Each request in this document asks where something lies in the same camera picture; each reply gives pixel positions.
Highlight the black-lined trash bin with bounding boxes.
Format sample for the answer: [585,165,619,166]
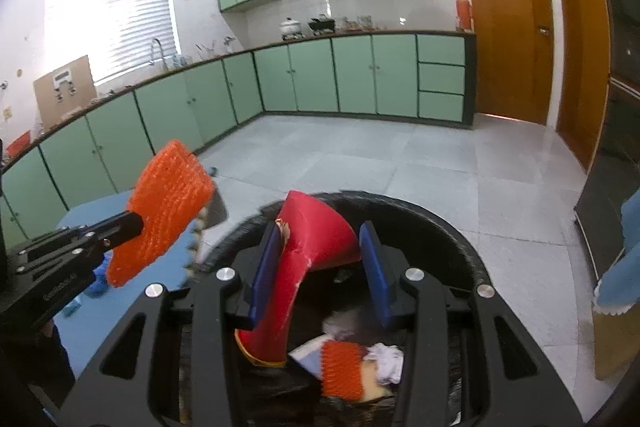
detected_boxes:
[179,189,494,427]

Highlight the white cooking pot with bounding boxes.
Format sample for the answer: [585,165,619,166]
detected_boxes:
[279,17,304,41]

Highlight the red plastic basin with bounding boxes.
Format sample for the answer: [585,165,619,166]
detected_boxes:
[6,130,32,158]

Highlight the yellow sponge block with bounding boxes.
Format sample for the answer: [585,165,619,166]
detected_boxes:
[361,361,393,402]

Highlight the orange foam net sleeve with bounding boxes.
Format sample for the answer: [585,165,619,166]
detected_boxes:
[106,140,216,287]

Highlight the kitchen faucet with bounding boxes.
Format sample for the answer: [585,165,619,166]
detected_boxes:
[150,38,168,72]

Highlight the black wok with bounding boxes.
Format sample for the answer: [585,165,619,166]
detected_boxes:
[308,14,335,36]

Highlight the red thermos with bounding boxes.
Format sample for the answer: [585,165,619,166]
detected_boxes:
[456,0,473,31]

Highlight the window blinds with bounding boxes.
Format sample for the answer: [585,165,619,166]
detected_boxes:
[53,0,179,83]

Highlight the white tissue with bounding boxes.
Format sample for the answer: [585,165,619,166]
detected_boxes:
[363,343,404,386]

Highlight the cardboard box with dispenser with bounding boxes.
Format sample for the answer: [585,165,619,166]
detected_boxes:
[34,55,98,131]

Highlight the wooden door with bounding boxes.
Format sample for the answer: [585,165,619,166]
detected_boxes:
[556,0,611,169]
[471,0,553,124]

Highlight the red paper bowl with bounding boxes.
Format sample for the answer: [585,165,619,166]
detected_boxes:
[235,191,361,367]

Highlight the blue table mat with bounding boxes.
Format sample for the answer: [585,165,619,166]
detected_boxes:
[54,191,228,377]

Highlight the green lower kitchen cabinets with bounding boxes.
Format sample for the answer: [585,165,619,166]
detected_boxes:
[1,31,477,247]

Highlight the black glass cabinet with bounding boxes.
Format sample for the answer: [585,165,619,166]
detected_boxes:
[575,0,639,279]

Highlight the blue plastic bag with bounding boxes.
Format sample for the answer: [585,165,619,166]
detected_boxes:
[62,251,113,317]

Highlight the blue white cloth pile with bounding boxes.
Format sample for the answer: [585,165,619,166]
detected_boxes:
[593,192,640,315]

